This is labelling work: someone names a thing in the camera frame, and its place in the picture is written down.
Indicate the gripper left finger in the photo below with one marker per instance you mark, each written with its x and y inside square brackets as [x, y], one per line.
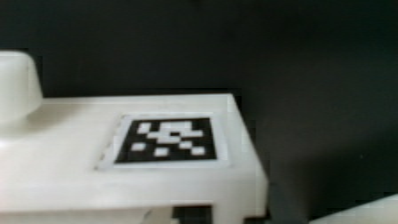
[192, 214]

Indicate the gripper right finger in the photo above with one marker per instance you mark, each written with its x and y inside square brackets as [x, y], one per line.
[281, 214]

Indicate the white upside-down drawer with knob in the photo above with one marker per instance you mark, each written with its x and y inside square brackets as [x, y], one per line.
[112, 157]

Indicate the white drawer cabinet box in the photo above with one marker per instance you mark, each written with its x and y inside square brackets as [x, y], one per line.
[373, 213]

